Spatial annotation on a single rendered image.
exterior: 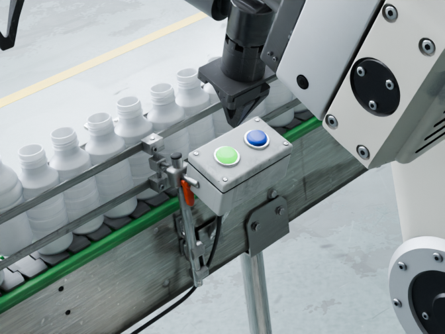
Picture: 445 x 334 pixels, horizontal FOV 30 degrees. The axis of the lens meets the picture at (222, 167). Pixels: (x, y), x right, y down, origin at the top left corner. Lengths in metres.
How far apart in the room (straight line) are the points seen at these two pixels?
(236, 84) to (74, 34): 3.85
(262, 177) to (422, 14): 0.81
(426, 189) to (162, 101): 0.65
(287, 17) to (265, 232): 1.01
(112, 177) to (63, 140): 0.10
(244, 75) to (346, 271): 1.74
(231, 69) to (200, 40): 3.45
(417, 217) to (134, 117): 0.61
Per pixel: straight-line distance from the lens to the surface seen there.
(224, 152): 1.18
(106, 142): 1.24
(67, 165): 1.22
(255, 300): 1.63
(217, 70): 1.06
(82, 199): 1.25
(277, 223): 1.51
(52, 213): 1.22
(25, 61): 4.65
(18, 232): 1.20
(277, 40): 0.52
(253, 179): 1.20
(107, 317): 1.33
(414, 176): 0.72
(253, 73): 1.04
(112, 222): 1.29
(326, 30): 0.48
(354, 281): 2.68
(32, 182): 1.19
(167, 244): 1.34
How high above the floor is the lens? 1.72
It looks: 31 degrees down
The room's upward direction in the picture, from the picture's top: 8 degrees counter-clockwise
